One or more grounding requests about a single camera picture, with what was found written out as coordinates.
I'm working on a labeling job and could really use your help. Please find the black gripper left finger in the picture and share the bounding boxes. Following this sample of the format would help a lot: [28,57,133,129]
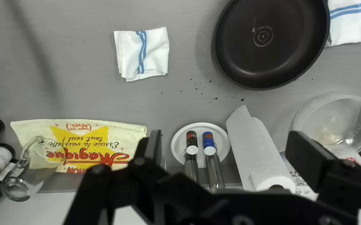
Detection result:
[64,129,178,225]

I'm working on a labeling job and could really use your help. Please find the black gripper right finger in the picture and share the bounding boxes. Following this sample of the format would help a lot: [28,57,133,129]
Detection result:
[285,130,361,215]

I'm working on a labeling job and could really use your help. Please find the white towel with blue stripes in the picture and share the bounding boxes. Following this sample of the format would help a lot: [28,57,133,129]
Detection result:
[113,26,172,82]
[327,0,361,47]

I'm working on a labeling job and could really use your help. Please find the white paper towel roll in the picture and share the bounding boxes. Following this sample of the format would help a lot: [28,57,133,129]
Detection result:
[225,104,299,194]

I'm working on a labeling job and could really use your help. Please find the black frying pan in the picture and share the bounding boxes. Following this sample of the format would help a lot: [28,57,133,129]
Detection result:
[212,0,330,90]

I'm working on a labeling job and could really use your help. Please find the yellow printed plastic bag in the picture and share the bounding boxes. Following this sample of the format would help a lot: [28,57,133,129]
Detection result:
[9,117,149,174]

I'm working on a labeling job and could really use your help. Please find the clear glass measuring cup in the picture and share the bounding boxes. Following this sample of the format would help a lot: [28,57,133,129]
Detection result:
[0,134,66,204]

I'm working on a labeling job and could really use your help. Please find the white round plate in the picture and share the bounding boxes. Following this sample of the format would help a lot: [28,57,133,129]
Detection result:
[170,121,232,166]

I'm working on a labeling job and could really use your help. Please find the stainless steel grinder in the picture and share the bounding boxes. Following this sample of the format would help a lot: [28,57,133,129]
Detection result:
[202,130,227,191]
[183,129,202,190]

